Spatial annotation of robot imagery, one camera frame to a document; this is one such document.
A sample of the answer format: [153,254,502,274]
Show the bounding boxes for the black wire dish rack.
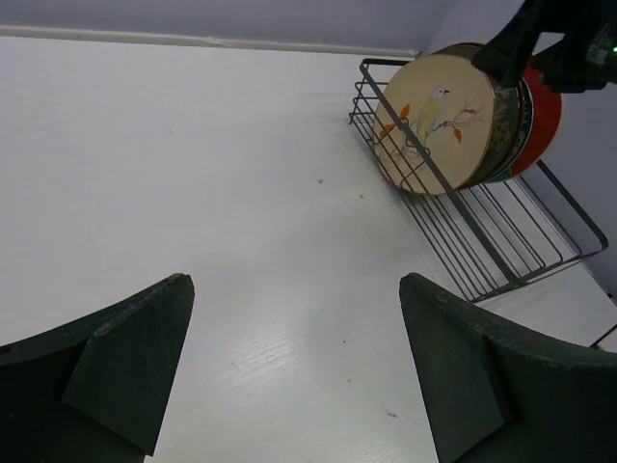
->
[350,58,608,302]

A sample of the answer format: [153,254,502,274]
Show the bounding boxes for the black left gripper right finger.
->
[399,273,616,462]

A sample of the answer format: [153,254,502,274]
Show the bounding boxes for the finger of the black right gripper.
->
[533,28,616,94]
[471,0,564,88]

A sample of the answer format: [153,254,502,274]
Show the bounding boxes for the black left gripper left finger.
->
[1,274,195,462]

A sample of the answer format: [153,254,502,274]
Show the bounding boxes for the red and teal plate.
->
[510,65,563,177]

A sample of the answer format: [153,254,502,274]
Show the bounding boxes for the white plate green text rim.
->
[485,79,533,183]

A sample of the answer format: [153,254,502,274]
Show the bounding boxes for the grey deer plate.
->
[464,75,522,188]

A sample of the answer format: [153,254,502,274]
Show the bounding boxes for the beige bird plate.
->
[372,54,496,195]

